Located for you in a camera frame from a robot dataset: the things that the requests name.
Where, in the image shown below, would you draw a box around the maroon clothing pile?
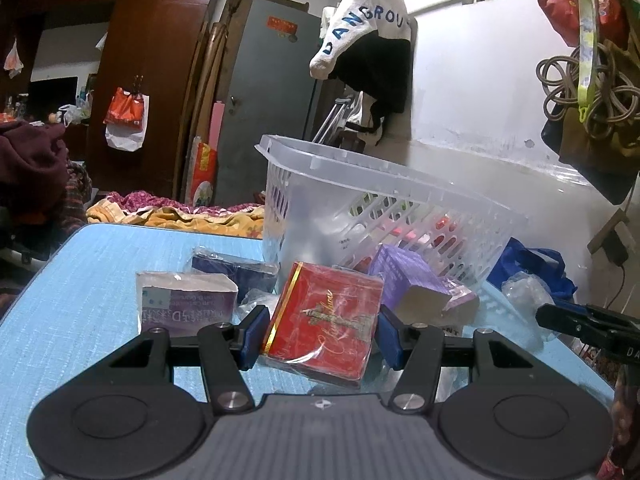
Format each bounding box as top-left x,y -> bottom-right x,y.
0,120 -> 68,221

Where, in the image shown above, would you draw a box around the brown wooden wardrobe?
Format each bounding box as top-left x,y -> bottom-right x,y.
0,0 -> 231,206

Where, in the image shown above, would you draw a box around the olive brown hanging bag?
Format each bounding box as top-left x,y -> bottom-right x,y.
540,35 -> 640,206

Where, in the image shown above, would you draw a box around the red printed sack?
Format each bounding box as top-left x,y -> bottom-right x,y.
185,136 -> 219,207

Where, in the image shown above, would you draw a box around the black charger cable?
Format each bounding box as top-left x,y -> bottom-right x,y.
605,262 -> 629,309

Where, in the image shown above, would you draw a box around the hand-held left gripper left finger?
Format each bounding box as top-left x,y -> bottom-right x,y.
106,304 -> 271,417

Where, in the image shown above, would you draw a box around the aluminium crutch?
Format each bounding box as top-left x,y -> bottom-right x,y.
311,94 -> 351,143

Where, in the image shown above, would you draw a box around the pink board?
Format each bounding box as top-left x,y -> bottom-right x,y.
207,101 -> 227,151

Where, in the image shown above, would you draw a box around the red white plastic bag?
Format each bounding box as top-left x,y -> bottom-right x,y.
103,86 -> 150,152

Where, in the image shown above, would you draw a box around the white purple medicine box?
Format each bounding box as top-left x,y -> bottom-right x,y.
136,271 -> 239,339

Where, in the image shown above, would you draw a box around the dark wrapped box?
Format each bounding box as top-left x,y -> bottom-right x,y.
191,250 -> 279,303

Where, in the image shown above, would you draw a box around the white pink plastic bag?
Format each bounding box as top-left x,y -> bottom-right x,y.
4,37 -> 24,79

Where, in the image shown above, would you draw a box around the coiled grey rope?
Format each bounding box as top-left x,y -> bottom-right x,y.
536,42 -> 640,141

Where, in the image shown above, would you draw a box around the wooden poles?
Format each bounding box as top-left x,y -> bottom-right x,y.
172,0 -> 243,201

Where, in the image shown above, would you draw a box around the purple cube box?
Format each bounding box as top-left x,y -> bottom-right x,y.
367,244 -> 455,326

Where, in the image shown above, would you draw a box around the white black hanging jacket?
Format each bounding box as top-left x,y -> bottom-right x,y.
309,0 -> 418,147

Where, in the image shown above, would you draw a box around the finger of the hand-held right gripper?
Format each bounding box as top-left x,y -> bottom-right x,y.
536,303 -> 617,344
564,301 -> 640,329

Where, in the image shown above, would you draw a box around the red gold-edged box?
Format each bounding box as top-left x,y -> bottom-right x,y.
261,261 -> 385,390

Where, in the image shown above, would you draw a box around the black television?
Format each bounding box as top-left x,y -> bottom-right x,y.
27,76 -> 80,123

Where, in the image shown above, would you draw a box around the wall socket with charger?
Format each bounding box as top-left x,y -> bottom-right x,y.
587,208 -> 631,267

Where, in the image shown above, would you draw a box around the yellow green strap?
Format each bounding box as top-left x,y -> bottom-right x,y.
572,0 -> 603,123

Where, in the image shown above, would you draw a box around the red hanging plastic bag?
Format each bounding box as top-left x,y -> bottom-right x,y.
537,0 -> 626,48

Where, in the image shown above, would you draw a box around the blue shopping bag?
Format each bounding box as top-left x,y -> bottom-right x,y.
487,237 -> 578,303

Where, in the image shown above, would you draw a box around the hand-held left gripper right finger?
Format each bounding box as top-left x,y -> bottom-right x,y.
376,309 -> 539,414

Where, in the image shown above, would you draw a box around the white plastic basket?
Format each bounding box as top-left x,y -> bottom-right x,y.
255,134 -> 529,288

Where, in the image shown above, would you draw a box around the grey metal door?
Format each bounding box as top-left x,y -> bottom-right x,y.
215,0 -> 326,208

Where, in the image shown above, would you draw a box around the clear plastic wrap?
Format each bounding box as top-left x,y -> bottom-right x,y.
501,271 -> 557,322

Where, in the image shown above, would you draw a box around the floral blanket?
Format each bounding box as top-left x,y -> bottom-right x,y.
86,190 -> 266,239

